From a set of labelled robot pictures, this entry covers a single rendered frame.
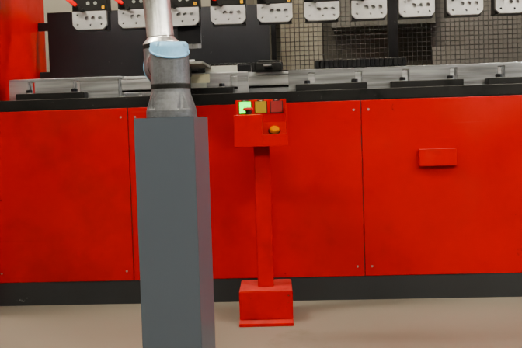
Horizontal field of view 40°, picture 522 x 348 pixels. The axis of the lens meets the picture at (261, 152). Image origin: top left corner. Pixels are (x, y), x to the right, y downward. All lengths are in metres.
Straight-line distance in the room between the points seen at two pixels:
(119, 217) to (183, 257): 1.01
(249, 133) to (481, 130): 0.97
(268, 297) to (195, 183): 0.79
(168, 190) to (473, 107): 1.45
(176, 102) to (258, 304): 0.96
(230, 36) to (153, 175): 1.67
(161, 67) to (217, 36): 1.56
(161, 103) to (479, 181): 1.48
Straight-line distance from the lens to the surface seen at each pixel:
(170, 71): 2.12
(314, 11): 3.11
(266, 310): 2.75
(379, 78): 3.11
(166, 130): 2.09
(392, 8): 3.92
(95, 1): 3.24
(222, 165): 2.99
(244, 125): 2.68
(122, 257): 3.12
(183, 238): 2.10
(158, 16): 2.29
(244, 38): 3.65
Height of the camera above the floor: 0.76
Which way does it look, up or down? 2 degrees down
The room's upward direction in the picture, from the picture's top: 2 degrees counter-clockwise
